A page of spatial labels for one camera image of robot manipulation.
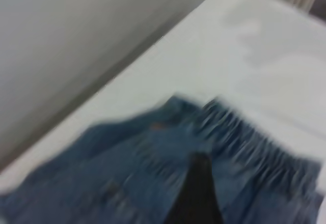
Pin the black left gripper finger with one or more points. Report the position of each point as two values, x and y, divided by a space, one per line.
198 196

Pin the blue denim kids pants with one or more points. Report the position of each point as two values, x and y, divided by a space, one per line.
114 170

